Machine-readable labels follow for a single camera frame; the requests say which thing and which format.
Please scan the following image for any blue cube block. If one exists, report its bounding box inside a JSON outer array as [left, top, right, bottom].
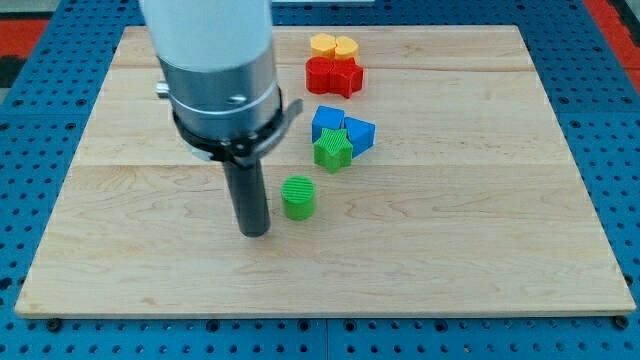
[[311, 105, 345, 143]]

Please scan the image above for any red star block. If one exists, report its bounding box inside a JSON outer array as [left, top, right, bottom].
[[328, 58, 364, 98]]

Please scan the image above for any red cylinder block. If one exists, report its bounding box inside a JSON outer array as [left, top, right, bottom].
[[305, 57, 334, 94]]

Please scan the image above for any yellow hexagon block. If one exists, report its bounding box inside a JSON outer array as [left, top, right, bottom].
[[309, 33, 336, 59]]

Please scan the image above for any green star block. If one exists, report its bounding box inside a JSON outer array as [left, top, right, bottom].
[[314, 128, 354, 173]]

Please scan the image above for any light wooden board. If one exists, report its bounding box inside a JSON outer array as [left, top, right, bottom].
[[15, 25, 636, 319]]

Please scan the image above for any yellow heart block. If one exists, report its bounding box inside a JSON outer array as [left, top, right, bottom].
[[334, 36, 360, 61]]

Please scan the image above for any blue triangle block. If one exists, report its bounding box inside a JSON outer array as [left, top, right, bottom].
[[344, 117, 376, 158]]

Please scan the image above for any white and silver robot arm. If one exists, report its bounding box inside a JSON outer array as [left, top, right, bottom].
[[139, 0, 303, 167]]

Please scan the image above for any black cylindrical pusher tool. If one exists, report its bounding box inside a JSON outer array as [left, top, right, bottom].
[[223, 162, 271, 237]]

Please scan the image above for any green cylinder block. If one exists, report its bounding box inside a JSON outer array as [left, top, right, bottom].
[[280, 176, 316, 221]]

